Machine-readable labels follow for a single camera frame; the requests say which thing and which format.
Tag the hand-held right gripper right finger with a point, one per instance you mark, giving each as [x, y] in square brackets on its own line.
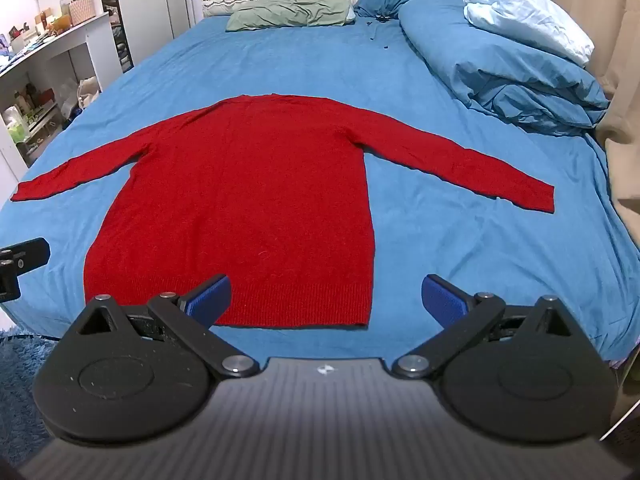
[442, 304]

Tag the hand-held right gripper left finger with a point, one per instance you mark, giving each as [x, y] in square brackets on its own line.
[210, 301]

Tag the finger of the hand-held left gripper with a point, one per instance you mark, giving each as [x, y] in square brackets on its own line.
[9, 287]
[30, 252]

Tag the red knit sweater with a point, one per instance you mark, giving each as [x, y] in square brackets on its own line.
[240, 200]

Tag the blue bed sheet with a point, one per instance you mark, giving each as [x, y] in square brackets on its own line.
[425, 240]

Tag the blue shaggy rug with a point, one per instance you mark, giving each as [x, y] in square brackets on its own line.
[22, 385]

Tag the green plastic bag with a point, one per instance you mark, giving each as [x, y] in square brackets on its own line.
[16, 127]

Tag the red box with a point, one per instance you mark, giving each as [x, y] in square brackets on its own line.
[47, 96]

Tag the cream tote bag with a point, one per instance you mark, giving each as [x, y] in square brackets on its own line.
[87, 92]

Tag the white desk shelf unit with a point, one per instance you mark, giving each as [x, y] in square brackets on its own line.
[75, 45]

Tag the orange object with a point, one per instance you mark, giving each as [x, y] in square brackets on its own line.
[61, 23]

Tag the blue duvet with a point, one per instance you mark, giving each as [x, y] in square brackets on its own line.
[500, 65]

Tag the woven basket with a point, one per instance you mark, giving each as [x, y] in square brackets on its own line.
[81, 10]

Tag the green pillow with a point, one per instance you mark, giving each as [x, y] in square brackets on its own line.
[285, 12]

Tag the light blue blanket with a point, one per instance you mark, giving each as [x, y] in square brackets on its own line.
[530, 15]

